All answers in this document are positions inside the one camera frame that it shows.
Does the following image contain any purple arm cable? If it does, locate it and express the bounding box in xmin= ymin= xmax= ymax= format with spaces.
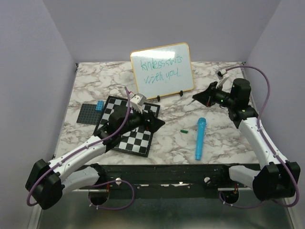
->
xmin=26 ymin=87 xmax=134 ymax=207
xmin=226 ymin=66 xmax=300 ymax=207

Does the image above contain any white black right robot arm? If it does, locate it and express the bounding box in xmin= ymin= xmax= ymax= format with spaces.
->
xmin=192 ymin=78 xmax=301 ymax=201

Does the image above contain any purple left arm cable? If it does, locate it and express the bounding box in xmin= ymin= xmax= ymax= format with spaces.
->
xmin=26 ymin=87 xmax=134 ymax=207

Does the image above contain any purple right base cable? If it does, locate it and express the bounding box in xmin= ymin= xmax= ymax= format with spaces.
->
xmin=219 ymin=190 xmax=265 ymax=208

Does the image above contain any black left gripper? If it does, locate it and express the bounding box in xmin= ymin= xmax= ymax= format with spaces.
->
xmin=120 ymin=104 xmax=165 ymax=135

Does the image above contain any black white chessboard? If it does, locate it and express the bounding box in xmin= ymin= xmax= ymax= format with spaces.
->
xmin=101 ymin=96 xmax=153 ymax=157

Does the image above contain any yellow framed whiteboard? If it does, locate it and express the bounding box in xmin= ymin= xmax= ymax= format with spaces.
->
xmin=130 ymin=42 xmax=195 ymax=99

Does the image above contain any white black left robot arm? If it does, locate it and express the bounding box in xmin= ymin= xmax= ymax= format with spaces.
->
xmin=25 ymin=111 xmax=165 ymax=208

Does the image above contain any black whiteboard stand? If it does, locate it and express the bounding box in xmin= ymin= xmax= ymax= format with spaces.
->
xmin=156 ymin=90 xmax=183 ymax=102

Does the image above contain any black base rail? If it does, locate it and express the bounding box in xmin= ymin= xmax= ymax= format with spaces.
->
xmin=76 ymin=163 xmax=248 ymax=200

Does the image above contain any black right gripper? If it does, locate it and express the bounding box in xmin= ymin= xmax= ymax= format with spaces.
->
xmin=192 ymin=82 xmax=235 ymax=108

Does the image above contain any blue toy microphone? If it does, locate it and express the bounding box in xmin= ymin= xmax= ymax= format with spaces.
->
xmin=195 ymin=117 xmax=206 ymax=160

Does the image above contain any dark grey lego baseplate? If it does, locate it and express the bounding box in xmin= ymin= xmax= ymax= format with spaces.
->
xmin=76 ymin=104 xmax=102 ymax=125

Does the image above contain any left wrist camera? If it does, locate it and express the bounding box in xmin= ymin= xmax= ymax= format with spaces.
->
xmin=130 ymin=93 xmax=146 ymax=114

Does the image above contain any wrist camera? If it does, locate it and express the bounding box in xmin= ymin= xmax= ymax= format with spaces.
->
xmin=216 ymin=69 xmax=228 ymax=88
xmin=130 ymin=93 xmax=146 ymax=114

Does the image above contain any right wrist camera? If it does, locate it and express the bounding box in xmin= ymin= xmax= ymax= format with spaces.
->
xmin=216 ymin=69 xmax=228 ymax=88

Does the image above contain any blue lego brick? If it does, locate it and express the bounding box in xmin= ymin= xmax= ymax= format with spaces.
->
xmin=95 ymin=100 xmax=104 ymax=112

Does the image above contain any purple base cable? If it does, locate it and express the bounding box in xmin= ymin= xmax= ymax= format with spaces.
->
xmin=219 ymin=190 xmax=265 ymax=208
xmin=88 ymin=178 xmax=135 ymax=210

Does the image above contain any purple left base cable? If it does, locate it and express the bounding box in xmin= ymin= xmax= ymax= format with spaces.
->
xmin=88 ymin=178 xmax=135 ymax=210

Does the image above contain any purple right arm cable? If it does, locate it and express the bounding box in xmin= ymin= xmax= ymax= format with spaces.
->
xmin=226 ymin=66 xmax=300 ymax=207

